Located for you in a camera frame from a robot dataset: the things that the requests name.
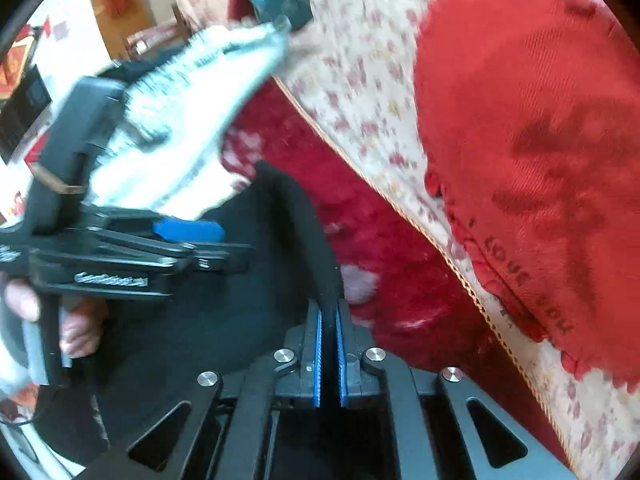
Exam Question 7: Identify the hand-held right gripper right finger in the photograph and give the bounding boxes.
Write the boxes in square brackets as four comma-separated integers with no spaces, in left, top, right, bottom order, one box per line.
[336,299,576,480]

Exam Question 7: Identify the teal bag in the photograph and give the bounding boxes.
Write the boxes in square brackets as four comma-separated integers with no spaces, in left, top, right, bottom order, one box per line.
[244,0,314,32]

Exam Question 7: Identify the wooden cabinet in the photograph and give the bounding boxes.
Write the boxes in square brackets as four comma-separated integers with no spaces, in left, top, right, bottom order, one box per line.
[91,0,177,62]

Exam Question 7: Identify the person's left hand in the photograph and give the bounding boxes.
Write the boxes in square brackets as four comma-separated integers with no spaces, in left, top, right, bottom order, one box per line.
[0,277,108,358]

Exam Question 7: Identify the red heart pillow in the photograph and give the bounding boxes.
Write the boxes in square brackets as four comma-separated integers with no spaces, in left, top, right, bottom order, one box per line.
[412,0,640,392]

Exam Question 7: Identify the light blue fleece jacket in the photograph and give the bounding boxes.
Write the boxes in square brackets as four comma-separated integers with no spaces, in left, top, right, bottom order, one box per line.
[92,17,293,222]

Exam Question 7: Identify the black appliance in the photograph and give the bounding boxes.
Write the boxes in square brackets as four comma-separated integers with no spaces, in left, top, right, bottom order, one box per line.
[0,66,52,160]

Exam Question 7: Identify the black pants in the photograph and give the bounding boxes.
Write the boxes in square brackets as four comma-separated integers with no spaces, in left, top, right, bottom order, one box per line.
[40,160,347,466]

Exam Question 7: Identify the red and white floral blanket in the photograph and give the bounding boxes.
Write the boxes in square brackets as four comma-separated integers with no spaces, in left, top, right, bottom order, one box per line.
[219,79,572,467]

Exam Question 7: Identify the red wall decoration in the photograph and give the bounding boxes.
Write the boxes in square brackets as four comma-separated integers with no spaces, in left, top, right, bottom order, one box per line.
[0,19,52,98]

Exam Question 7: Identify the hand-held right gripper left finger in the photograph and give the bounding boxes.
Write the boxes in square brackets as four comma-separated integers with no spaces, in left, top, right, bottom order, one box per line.
[75,299,324,480]

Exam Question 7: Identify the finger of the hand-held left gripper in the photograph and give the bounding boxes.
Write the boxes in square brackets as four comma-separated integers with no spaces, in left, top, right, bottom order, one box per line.
[95,237,254,275]
[85,210,227,247]

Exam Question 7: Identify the floral quilt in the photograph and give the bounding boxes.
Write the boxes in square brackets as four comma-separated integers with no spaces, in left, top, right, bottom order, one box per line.
[272,0,637,480]

